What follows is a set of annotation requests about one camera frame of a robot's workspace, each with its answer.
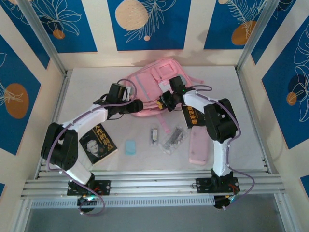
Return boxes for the pink student backpack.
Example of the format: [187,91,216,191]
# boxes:
[119,57,206,136]

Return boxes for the black book with yellow title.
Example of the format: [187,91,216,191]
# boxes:
[182,105,207,130]

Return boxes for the small black white gadget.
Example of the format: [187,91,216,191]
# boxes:
[149,123,161,147]

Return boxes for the clear bag of dark clips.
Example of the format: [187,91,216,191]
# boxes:
[159,125,189,155]

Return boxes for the light blue eraser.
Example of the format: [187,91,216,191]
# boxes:
[124,140,137,156]

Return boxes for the black book with portrait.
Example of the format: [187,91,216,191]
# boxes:
[79,123,119,166]

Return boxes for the pink pencil case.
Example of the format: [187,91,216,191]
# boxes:
[188,127,210,166]

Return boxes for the black controller board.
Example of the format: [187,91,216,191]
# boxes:
[76,195,98,206]
[213,194,239,210]

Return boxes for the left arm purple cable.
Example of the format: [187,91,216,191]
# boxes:
[46,78,140,216]

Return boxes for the aluminium frame side rail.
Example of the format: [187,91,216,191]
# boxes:
[33,70,73,179]
[236,69,275,174]

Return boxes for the aluminium frame cross rails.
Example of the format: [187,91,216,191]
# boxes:
[20,170,287,200]

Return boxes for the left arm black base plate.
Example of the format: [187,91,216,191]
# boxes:
[67,179,112,196]

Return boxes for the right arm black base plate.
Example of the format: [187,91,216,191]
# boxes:
[196,177,240,194]

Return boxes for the grey slotted cable duct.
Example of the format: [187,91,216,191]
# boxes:
[30,195,216,210]

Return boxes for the aluminium frame corner post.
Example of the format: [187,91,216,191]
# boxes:
[18,0,68,76]
[236,0,278,73]

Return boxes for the aluminium frame leg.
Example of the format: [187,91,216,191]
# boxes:
[11,198,33,232]
[274,193,299,232]

